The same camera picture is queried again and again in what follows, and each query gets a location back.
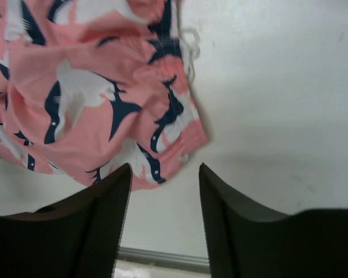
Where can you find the aluminium front frame rail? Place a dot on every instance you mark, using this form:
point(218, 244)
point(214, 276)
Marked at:
point(165, 260)

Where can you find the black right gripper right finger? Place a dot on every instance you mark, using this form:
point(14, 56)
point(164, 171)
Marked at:
point(247, 239)

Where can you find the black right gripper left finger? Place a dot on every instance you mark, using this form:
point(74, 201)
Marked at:
point(78, 236)

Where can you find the pink shark print shorts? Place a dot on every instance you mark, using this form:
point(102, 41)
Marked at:
point(87, 86)

